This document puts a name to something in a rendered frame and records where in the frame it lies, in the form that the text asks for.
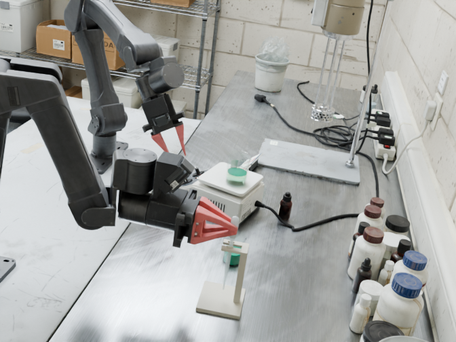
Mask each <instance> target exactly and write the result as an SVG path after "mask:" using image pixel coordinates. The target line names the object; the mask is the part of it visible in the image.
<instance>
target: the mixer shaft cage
mask: <svg viewBox="0 0 456 342"><path fill-rule="evenodd" d="M339 43H340V40H336V41H335V47H334V52H333V56H332V62H331V66H330V72H329V75H328V81H327V85H326V91H325V95H324V101H323V104H318V98H319V94H320V88H321V84H322V78H323V74H324V68H325V64H326V58H327V54H328V48H329V45H330V38H328V41H327V45H326V51H325V55H324V62H323V65H322V72H321V75H320V81H319V85H318V91H317V95H316V101H315V104H313V105H312V106H311V109H312V112H311V115H310V117H311V118H312V119H313V120H315V121H318V122H324V123H328V122H331V121H332V120H333V119H332V118H333V113H335V109H334V108H333V107H332V105H333V99H334V95H335V90H336V86H337V80H338V76H339V71H340V68H341V61H342V58H343V53H344V49H345V43H346V41H343V45H342V49H341V55H340V59H339V64H338V68H337V74H336V77H335V83H334V87H333V91H332V96H331V100H330V106H329V105H327V100H328V94H329V91H330V85H331V81H332V78H333V71H334V68H335V62H336V58H337V52H338V49H339Z"/></svg>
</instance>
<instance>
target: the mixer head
mask: <svg viewBox="0 0 456 342"><path fill-rule="evenodd" d="M365 1H366V0H315V1H314V5H313V8H312V11H311V14H312V16H311V25H314V26H320V27H321V29H322V32H323V33H324V36H326V37H328V38H331V39H336V40H342V41H351V40H352V39H354V38H356V35H358V34H359V32H360V26H361V23H362V17H363V14H364V8H365V7H364V4H365Z"/></svg>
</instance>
